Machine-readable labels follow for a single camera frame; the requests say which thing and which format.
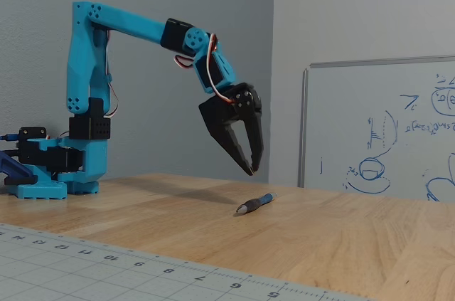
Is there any grey gridded cutting mat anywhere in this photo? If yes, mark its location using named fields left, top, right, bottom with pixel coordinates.
left=0, top=223, right=378, bottom=301

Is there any dark pen with silver tip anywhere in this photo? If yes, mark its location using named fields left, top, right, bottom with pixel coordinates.
left=235, top=192, right=277, bottom=214

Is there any whiteboard with blue drawings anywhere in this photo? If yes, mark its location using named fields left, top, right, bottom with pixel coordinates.
left=297, top=54, right=455, bottom=203

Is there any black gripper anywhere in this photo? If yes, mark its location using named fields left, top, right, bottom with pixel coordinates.
left=198, top=82, right=265, bottom=176

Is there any dark blue table clamp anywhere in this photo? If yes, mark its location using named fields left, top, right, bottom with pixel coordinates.
left=0, top=149, right=37, bottom=188

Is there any dark grey backdrop board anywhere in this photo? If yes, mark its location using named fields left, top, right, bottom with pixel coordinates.
left=0, top=0, right=276, bottom=185

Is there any blue five-joint robot arm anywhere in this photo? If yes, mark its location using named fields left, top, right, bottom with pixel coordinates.
left=5, top=1, right=238, bottom=199

